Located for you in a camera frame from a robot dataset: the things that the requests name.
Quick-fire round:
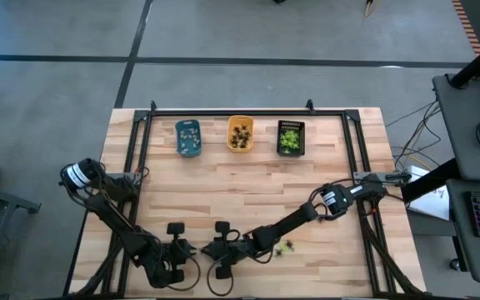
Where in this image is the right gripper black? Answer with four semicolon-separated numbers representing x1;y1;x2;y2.
200;221;266;280

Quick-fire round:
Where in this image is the black slotted plastic basket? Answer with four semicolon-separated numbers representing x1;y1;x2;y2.
276;120;307;158

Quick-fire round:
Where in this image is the teal plastic bin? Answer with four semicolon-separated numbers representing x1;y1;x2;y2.
174;119;203;158

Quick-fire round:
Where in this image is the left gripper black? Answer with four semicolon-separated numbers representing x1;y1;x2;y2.
156;222;202;285

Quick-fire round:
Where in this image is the black cable bundle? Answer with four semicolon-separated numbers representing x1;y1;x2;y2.
385;99;443;168

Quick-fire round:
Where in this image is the black diagonal pole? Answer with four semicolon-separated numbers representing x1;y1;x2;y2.
448;32;480;89

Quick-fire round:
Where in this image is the yellow plastic bin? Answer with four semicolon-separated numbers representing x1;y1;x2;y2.
226;115;255;153

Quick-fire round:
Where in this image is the grey cable connector box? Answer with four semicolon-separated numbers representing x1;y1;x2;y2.
385;171;413;188

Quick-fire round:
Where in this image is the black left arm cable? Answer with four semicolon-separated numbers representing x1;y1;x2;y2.
162;239;203;292

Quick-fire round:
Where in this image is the white paper sheet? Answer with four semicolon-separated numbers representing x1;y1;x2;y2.
404;165;452;222

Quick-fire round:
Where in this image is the black diagonal desk beam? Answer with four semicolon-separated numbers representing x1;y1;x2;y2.
400;157;460;204

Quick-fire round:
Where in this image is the grey keyboard desk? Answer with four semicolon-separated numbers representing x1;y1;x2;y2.
446;178;480;285

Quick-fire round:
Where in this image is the large grey desk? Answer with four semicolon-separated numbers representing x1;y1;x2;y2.
432;73;480;183

